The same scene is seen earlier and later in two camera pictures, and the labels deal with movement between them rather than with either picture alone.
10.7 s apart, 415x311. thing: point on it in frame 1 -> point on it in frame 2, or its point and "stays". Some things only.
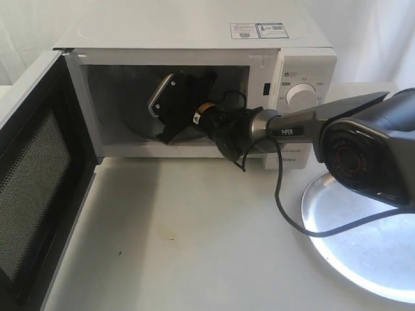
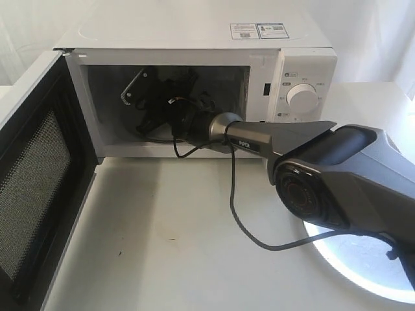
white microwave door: [48, 166] stays
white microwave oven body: [281, 61] stays
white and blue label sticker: [258, 30] stays
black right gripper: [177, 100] -> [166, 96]
